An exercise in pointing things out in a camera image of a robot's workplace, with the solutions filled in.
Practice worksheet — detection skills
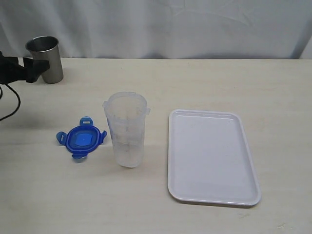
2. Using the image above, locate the white rectangular tray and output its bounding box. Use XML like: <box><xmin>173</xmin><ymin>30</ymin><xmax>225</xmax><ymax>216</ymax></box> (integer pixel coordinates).
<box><xmin>167</xmin><ymin>109</ymin><xmax>261</xmax><ymax>207</ymax></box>

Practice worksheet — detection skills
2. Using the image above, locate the stainless steel cup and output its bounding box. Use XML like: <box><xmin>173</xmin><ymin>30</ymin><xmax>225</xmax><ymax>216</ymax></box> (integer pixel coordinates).
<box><xmin>25</xmin><ymin>36</ymin><xmax>63</xmax><ymax>84</ymax></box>

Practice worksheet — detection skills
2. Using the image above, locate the clear plastic tall container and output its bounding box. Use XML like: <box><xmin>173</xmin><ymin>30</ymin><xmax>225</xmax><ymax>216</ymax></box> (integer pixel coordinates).
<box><xmin>103</xmin><ymin>92</ymin><xmax>150</xmax><ymax>168</ymax></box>

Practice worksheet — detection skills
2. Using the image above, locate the blue plastic lid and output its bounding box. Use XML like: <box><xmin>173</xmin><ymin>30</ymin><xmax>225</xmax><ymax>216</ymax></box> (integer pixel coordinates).
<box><xmin>56</xmin><ymin>117</ymin><xmax>107</xmax><ymax>162</ymax></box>

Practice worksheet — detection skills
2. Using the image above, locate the white backdrop curtain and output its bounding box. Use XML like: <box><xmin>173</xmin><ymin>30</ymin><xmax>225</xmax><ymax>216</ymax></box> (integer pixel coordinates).
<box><xmin>0</xmin><ymin>0</ymin><xmax>312</xmax><ymax>59</ymax></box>

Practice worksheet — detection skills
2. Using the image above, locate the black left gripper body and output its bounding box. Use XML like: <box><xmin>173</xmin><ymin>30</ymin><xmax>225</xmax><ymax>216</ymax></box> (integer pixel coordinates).
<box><xmin>0</xmin><ymin>52</ymin><xmax>24</xmax><ymax>84</ymax></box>

